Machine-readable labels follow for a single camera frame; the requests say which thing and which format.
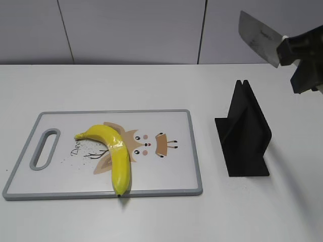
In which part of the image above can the yellow plastic banana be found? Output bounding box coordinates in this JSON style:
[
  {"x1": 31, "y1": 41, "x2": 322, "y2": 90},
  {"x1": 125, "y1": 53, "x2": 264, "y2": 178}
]
[{"x1": 74, "y1": 125, "x2": 131, "y2": 197}]

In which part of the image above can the white grey cutting board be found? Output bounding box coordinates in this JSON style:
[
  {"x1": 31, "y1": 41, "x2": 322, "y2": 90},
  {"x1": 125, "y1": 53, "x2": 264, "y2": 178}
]
[{"x1": 3, "y1": 109, "x2": 202, "y2": 200}]

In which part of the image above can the black knife stand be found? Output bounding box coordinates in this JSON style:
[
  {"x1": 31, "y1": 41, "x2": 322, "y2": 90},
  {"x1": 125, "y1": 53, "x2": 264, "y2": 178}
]
[{"x1": 214, "y1": 80, "x2": 272, "y2": 177}]

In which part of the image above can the white-handled cleaver knife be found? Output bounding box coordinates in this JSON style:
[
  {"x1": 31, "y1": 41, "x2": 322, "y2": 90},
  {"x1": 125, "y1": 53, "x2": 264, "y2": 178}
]
[{"x1": 238, "y1": 11, "x2": 288, "y2": 68}]

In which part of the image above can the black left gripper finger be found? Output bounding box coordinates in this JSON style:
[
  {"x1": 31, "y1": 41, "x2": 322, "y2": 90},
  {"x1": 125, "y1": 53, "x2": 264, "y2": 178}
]
[{"x1": 276, "y1": 26, "x2": 322, "y2": 66}]

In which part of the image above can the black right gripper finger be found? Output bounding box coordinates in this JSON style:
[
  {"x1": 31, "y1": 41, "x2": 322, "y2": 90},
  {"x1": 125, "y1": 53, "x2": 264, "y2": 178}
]
[{"x1": 290, "y1": 54, "x2": 322, "y2": 94}]

